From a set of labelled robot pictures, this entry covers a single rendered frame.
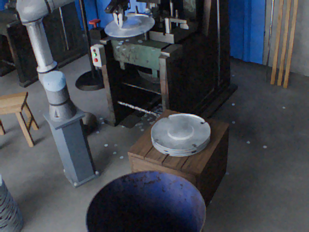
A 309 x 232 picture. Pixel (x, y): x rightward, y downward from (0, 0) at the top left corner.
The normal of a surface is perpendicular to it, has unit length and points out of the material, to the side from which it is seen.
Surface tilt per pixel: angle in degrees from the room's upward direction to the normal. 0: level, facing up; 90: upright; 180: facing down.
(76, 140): 90
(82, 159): 90
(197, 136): 0
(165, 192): 88
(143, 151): 0
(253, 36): 90
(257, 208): 0
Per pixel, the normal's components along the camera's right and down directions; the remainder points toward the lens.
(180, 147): -0.09, -0.82
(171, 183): -0.47, 0.51
